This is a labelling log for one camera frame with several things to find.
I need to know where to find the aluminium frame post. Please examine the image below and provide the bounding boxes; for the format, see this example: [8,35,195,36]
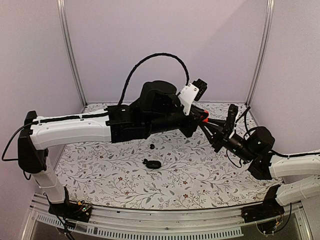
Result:
[245,0,275,106]
[56,0,88,107]

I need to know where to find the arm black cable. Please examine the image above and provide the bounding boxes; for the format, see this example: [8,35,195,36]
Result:
[118,52,191,106]
[226,106,253,168]

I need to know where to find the black earbud charging case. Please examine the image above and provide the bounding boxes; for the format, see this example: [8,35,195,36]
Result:
[145,160,162,169]

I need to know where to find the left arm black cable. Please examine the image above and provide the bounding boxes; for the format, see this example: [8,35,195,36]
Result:
[118,52,191,106]

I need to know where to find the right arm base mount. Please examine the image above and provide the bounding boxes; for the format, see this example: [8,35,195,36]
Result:
[241,184,285,223]

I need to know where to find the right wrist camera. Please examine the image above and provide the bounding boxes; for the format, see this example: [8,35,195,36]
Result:
[226,104,239,131]

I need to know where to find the red earbud charging case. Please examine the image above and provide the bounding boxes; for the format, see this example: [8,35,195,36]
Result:
[202,110,209,123]

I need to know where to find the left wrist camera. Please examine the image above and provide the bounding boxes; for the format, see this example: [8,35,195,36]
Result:
[177,78,208,116]

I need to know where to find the aluminium front rail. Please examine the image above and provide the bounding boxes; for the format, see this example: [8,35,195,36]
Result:
[22,195,315,240]

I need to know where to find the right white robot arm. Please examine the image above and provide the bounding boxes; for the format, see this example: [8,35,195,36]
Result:
[199,119,320,218]

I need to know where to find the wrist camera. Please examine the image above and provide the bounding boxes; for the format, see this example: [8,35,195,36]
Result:
[177,78,208,116]
[226,104,239,131]

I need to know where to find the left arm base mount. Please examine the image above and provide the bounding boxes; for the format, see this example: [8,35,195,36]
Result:
[48,187,93,223]

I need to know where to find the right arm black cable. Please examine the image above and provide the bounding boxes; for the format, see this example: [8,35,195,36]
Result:
[226,106,253,168]

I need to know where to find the left aluminium frame post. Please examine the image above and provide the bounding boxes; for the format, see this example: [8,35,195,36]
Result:
[56,0,88,107]

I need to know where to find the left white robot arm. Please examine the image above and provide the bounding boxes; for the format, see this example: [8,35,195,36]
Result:
[17,79,207,217]

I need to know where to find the floral patterned table mat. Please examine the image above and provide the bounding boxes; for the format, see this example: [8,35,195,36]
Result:
[48,101,283,210]

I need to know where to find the right aluminium frame post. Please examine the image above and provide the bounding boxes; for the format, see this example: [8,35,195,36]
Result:
[245,0,275,106]

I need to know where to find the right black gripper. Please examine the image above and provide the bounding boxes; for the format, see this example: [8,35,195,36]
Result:
[200,118,256,164]

